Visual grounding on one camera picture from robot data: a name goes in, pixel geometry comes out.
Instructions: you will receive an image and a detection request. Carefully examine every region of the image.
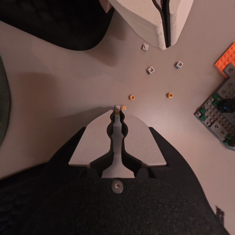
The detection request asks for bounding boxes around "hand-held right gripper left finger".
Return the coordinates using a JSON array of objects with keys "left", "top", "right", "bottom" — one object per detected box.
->
[{"left": 68, "top": 110, "right": 114, "bottom": 168}]

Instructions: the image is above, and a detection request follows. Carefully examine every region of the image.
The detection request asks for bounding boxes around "white desk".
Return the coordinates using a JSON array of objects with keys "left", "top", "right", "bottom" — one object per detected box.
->
[{"left": 0, "top": 0, "right": 235, "bottom": 232}]

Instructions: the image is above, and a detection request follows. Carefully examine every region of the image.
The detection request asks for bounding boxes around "orange brick baseplate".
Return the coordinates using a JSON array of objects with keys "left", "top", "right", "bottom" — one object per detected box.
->
[{"left": 214, "top": 42, "right": 235, "bottom": 78}]

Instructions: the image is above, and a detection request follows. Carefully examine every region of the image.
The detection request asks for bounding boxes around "dark green clothing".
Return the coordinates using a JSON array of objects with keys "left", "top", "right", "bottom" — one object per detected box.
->
[{"left": 0, "top": 55, "right": 11, "bottom": 147}]

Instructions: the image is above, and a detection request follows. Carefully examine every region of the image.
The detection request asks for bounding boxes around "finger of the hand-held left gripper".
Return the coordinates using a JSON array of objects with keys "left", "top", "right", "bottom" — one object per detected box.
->
[
  {"left": 108, "top": 0, "right": 166, "bottom": 50},
  {"left": 163, "top": 0, "right": 194, "bottom": 48}
]

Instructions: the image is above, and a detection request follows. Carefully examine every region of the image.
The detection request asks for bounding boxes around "black quilted cushion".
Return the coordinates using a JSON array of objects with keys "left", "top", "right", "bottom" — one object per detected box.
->
[{"left": 0, "top": 0, "right": 114, "bottom": 51}]

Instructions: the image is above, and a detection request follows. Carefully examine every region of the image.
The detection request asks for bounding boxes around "grey brick build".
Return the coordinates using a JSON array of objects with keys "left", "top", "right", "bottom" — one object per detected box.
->
[{"left": 194, "top": 63, "right": 235, "bottom": 152}]

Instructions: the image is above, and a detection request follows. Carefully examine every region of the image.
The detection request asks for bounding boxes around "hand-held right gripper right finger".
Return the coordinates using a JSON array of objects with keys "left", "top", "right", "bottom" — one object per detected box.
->
[{"left": 120, "top": 110, "right": 167, "bottom": 168}]

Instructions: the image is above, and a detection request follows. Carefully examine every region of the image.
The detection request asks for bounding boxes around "black quilted seat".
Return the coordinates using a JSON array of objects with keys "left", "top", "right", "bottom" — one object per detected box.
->
[{"left": 0, "top": 163, "right": 53, "bottom": 235}]

